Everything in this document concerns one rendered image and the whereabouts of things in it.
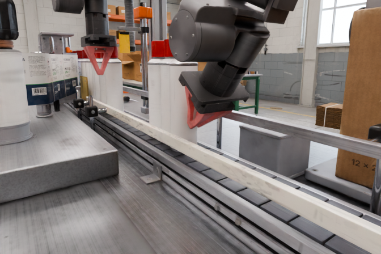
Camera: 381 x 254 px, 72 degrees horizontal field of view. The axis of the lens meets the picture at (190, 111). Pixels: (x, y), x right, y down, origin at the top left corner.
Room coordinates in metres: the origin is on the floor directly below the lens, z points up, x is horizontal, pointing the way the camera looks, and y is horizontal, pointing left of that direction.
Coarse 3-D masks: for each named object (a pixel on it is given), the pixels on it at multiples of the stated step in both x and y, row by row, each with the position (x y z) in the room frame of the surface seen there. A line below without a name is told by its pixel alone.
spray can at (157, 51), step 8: (160, 40) 0.56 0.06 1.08; (152, 48) 0.56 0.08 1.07; (160, 48) 0.56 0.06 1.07; (152, 56) 0.56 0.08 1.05; (160, 56) 0.55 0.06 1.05; (152, 64) 0.55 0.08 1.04; (152, 72) 0.55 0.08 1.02; (152, 80) 0.55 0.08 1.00; (152, 88) 0.55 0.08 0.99; (152, 96) 0.55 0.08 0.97; (152, 104) 0.55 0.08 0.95; (152, 112) 0.55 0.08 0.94; (160, 112) 0.55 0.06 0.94; (152, 120) 0.55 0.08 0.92; (160, 120) 0.55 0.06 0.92; (160, 128) 0.55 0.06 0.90
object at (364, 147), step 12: (240, 120) 0.41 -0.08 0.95; (252, 120) 0.39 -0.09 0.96; (264, 120) 0.37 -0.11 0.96; (276, 120) 0.36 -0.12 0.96; (288, 132) 0.34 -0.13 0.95; (300, 132) 0.32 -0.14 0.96; (312, 132) 0.31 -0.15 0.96; (324, 132) 0.30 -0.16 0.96; (324, 144) 0.30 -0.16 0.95; (336, 144) 0.29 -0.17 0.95; (348, 144) 0.28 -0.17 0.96; (360, 144) 0.27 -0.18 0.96; (372, 144) 0.26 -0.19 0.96; (372, 156) 0.26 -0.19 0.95
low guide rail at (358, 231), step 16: (112, 112) 0.70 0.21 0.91; (144, 128) 0.53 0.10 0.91; (176, 144) 0.43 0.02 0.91; (192, 144) 0.40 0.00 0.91; (208, 160) 0.36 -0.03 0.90; (224, 160) 0.33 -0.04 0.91; (240, 176) 0.30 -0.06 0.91; (256, 176) 0.28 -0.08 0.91; (272, 192) 0.26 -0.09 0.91; (288, 192) 0.25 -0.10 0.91; (288, 208) 0.25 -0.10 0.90; (304, 208) 0.23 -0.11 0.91; (320, 208) 0.22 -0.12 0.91; (336, 208) 0.22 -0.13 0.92; (320, 224) 0.22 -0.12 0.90; (336, 224) 0.21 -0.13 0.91; (352, 224) 0.20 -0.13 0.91; (368, 224) 0.19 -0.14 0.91; (352, 240) 0.20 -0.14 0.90; (368, 240) 0.19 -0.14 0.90
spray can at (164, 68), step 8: (168, 40) 0.51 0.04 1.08; (168, 48) 0.51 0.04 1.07; (168, 56) 0.51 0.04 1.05; (160, 64) 0.52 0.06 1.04; (168, 64) 0.50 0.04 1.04; (160, 72) 0.52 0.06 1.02; (168, 72) 0.50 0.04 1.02; (160, 80) 0.52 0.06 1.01; (168, 80) 0.50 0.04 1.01; (160, 88) 0.52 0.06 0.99; (168, 88) 0.50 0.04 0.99; (160, 96) 0.52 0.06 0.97; (168, 96) 0.50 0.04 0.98; (160, 104) 0.52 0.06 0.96; (168, 104) 0.50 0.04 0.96; (168, 112) 0.50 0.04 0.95; (168, 120) 0.50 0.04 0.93; (168, 128) 0.50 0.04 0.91
